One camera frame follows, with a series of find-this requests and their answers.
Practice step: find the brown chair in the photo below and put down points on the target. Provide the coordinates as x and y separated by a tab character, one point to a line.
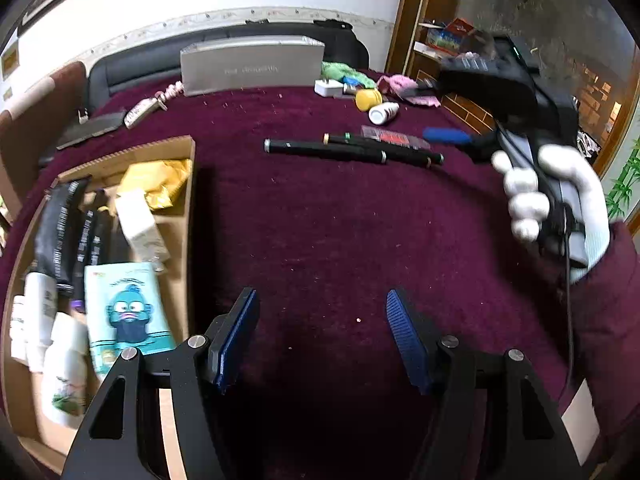
35	115

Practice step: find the blue cartoon tissue pack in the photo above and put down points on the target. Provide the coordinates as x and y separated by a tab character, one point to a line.
127	320

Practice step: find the black phone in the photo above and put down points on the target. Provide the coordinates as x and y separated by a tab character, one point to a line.
92	130

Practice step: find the white spray bottle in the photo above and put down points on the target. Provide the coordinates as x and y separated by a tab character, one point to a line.
384	113

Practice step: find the red box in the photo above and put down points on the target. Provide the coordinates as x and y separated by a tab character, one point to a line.
459	26

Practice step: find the black bag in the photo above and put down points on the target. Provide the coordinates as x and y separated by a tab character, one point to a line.
332	24

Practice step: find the yellow packet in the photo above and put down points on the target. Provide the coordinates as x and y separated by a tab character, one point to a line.
157	182

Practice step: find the person's right forearm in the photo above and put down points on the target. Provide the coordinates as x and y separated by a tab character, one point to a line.
610	320

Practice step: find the yellow round cap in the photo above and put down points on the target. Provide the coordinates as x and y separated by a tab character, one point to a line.
368	99

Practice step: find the black squeeze tube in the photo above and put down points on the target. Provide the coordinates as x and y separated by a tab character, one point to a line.
60	230

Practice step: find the cream small carton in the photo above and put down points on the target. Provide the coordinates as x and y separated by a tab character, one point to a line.
140	227

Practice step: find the long black marker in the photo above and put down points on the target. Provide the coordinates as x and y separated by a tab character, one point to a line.
102	232

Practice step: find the clear red pen case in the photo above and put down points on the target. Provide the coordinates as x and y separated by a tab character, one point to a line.
395	137

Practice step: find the white charger plug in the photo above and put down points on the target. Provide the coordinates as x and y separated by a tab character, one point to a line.
327	88

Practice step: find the silver rectangular box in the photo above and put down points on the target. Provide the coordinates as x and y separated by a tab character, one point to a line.
250	67

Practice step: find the small gold wall plaque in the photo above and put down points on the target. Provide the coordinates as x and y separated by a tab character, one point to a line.
9	60

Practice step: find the green cloth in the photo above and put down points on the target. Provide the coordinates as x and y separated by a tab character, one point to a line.
337	71

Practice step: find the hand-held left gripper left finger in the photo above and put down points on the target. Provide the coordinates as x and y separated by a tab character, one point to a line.
235	340

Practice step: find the small blue item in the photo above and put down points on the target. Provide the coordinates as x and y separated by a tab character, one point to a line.
354	80

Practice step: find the person's right hand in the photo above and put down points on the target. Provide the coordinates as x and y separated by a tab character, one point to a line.
592	205

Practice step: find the pink cloth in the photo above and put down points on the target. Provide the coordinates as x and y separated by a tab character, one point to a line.
397	85

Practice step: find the maroon tablecloth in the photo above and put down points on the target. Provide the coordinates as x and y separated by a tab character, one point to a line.
325	220

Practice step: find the green black pen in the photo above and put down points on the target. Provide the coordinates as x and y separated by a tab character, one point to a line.
400	152

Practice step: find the white key fob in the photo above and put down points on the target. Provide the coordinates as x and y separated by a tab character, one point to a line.
142	112

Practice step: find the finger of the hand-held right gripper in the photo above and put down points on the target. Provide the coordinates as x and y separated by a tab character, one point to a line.
447	135
430	89

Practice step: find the cardboard box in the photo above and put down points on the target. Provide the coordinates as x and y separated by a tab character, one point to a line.
175	260

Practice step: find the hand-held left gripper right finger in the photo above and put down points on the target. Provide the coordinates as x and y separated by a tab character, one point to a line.
407	342

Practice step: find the red label white pill bottle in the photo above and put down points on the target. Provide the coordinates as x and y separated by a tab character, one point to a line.
19	327

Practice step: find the blue printed box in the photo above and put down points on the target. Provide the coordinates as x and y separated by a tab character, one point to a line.
442	41

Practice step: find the black leather sofa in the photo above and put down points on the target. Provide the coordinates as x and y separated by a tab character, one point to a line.
140	67

